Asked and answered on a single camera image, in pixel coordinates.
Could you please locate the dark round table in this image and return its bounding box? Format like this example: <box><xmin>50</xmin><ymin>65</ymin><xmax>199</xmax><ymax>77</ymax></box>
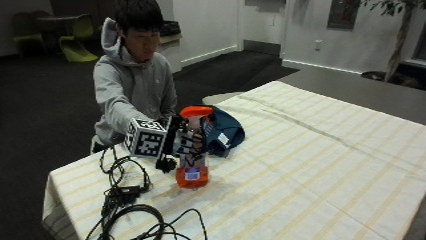
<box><xmin>34</xmin><ymin>14</ymin><xmax>81</xmax><ymax>51</ymax></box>

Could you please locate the orange drink bottle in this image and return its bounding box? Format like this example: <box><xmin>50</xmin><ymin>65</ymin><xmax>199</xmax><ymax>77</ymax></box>
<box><xmin>174</xmin><ymin>105</ymin><xmax>214</xmax><ymax>190</ymax></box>

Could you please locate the yellow-green chair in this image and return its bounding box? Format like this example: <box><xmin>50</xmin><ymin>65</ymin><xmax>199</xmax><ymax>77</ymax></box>
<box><xmin>10</xmin><ymin>11</ymin><xmax>47</xmax><ymax>54</ymax></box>
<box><xmin>57</xmin><ymin>13</ymin><xmax>99</xmax><ymax>63</ymax></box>

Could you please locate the dark wall picture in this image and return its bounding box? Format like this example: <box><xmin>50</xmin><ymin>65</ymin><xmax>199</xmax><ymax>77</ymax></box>
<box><xmin>326</xmin><ymin>0</ymin><xmax>360</xmax><ymax>30</ymax></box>

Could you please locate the indoor tree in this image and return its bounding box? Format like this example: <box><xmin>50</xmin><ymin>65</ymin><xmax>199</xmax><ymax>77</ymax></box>
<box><xmin>359</xmin><ymin>0</ymin><xmax>426</xmax><ymax>83</ymax></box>

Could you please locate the black cable bundle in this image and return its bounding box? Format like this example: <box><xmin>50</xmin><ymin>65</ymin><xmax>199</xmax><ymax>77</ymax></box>
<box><xmin>83</xmin><ymin>146</ymin><xmax>208</xmax><ymax>240</ymax></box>

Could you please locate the white marker cube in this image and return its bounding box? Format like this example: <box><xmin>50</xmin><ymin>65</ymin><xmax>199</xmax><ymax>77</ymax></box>
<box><xmin>122</xmin><ymin>118</ymin><xmax>168</xmax><ymax>159</ymax></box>

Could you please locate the black bin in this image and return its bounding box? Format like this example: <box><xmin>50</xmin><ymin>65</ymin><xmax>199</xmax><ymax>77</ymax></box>
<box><xmin>158</xmin><ymin>20</ymin><xmax>182</xmax><ymax>38</ymax></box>

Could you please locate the striped cream tablecloth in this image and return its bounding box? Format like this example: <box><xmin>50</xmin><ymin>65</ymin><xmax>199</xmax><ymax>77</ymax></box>
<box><xmin>41</xmin><ymin>80</ymin><xmax>426</xmax><ymax>240</ymax></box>

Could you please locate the the person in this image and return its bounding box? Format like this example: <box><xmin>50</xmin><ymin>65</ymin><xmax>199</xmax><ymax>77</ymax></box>
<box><xmin>89</xmin><ymin>0</ymin><xmax>178</xmax><ymax>155</ymax></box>

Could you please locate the dark teal cloth bag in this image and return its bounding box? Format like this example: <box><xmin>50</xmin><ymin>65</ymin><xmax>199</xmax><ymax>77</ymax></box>
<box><xmin>199</xmin><ymin>105</ymin><xmax>246</xmax><ymax>157</ymax></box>

